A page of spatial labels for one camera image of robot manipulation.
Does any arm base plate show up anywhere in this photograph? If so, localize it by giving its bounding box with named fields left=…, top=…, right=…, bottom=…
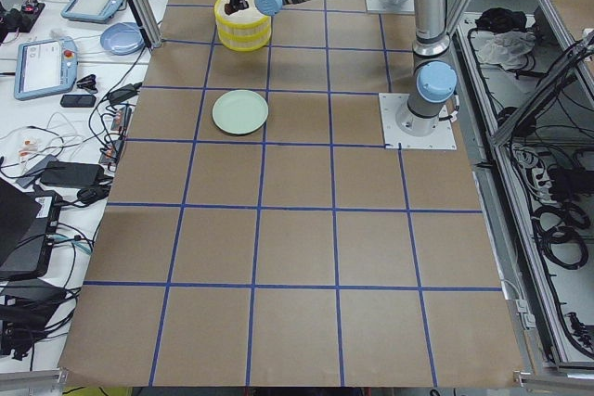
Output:
left=366, top=0, right=415, bottom=15
left=379, top=93, right=457, bottom=150

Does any yellow rimmed bamboo steamer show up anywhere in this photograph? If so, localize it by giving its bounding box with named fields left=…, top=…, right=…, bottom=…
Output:
left=217, top=26, right=272, bottom=52

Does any brown steamed bun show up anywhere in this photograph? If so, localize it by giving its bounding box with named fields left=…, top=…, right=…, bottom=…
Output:
left=224, top=4, right=238, bottom=15

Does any blue teach pendant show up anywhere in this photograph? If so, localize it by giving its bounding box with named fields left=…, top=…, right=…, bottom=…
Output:
left=14, top=37, right=78, bottom=101
left=61, top=0, right=124, bottom=24

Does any white crumpled cloth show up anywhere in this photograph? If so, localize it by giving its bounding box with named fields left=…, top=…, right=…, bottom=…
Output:
left=476, top=31, right=536, bottom=70

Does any black laptop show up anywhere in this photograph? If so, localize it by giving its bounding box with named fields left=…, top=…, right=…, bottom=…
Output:
left=1, top=180, right=61, bottom=281

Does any black power adapter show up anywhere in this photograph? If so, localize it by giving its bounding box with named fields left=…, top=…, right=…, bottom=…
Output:
left=40, top=161, right=104, bottom=188

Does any blue teach pendant far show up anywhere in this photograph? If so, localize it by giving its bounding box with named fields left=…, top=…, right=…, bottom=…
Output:
left=61, top=0, right=124, bottom=24

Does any blue teach pendant near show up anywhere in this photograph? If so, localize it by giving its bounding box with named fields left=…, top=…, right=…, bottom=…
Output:
left=14, top=37, right=78, bottom=101

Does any blue plate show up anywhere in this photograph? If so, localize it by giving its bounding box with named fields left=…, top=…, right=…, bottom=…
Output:
left=99, top=22, right=145, bottom=56

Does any pale green plate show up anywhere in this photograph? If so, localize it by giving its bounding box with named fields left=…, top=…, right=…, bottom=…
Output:
left=212, top=90, right=268, bottom=135

